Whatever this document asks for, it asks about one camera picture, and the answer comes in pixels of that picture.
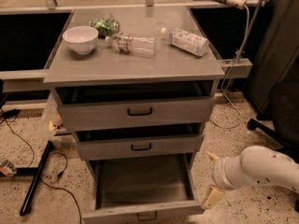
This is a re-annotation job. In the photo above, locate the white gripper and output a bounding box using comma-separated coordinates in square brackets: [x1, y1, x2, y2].
[201, 151, 247, 209]

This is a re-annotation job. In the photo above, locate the grey bottom drawer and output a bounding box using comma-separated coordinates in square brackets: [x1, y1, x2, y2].
[82, 154, 204, 224]

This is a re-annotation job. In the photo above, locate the grey drawer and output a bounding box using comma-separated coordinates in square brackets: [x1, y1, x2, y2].
[82, 154, 204, 224]
[76, 123, 204, 161]
[56, 81, 215, 131]

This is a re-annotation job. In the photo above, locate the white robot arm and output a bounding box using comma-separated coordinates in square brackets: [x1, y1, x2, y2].
[201, 146, 299, 209]

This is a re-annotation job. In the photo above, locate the grey drawer cabinet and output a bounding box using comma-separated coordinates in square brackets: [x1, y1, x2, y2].
[42, 5, 226, 224]

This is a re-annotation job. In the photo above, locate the grey middle drawer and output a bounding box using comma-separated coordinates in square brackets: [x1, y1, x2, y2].
[76, 123, 204, 161]

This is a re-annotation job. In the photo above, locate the grey top drawer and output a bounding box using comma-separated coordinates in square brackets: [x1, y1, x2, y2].
[56, 81, 215, 131]

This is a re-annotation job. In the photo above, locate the black office chair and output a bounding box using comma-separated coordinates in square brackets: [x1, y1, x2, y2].
[247, 77, 299, 213]

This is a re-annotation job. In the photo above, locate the white labelled plastic bottle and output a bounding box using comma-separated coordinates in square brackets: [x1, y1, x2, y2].
[161, 27, 209, 57]

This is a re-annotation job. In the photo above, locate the clear plastic water bottle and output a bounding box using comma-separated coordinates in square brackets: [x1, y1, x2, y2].
[105, 32, 157, 55]

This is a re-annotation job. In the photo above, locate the clear plastic bag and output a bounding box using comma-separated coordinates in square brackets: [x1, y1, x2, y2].
[39, 94, 66, 142]

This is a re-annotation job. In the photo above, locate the black metal bar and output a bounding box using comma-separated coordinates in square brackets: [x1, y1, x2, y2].
[20, 141, 54, 217]

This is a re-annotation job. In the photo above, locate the white ceramic bowl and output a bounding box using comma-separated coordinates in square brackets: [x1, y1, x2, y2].
[63, 26, 98, 54]

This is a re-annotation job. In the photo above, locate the black power adapter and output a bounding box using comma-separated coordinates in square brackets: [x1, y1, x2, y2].
[0, 109, 20, 119]

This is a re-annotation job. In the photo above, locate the black floor cable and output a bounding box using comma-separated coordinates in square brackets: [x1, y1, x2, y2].
[39, 151, 83, 224]

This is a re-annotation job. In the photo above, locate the white cable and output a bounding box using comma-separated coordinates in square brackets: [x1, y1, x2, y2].
[208, 4, 251, 131]

